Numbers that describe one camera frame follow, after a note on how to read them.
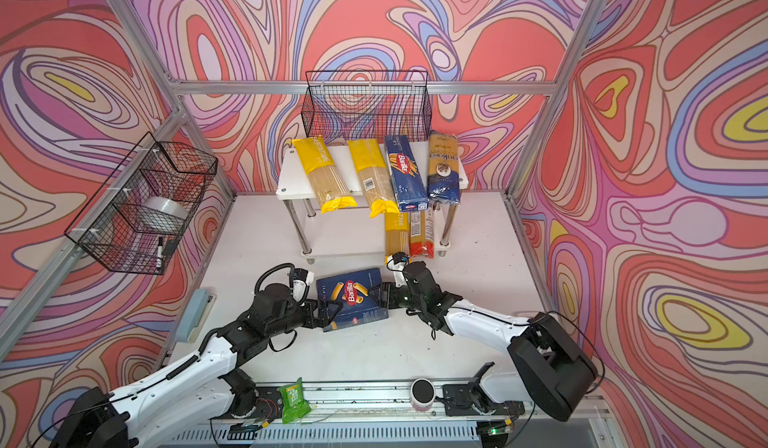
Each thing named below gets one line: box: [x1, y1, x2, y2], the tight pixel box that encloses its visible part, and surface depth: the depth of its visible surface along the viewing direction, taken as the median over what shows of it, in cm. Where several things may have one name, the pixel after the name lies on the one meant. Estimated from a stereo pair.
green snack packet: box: [277, 377, 311, 424], surface depth 74 cm
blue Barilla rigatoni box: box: [316, 268, 389, 333], surface depth 85 cm
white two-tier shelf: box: [276, 133, 469, 264], surface depth 84 cm
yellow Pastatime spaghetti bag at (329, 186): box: [292, 135, 358, 213], surface depth 75 cm
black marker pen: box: [156, 236, 163, 270], surface depth 74 cm
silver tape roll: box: [141, 196, 189, 233], surface depth 74 cm
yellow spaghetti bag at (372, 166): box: [348, 139, 400, 218], surface depth 75 cm
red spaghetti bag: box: [409, 210, 435, 259], surface depth 98 cm
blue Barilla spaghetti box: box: [384, 134, 429, 212], surface depth 75 cm
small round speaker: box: [410, 378, 436, 411], surface depth 72 cm
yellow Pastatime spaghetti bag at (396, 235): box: [384, 212, 412, 265], surface depth 99 cm
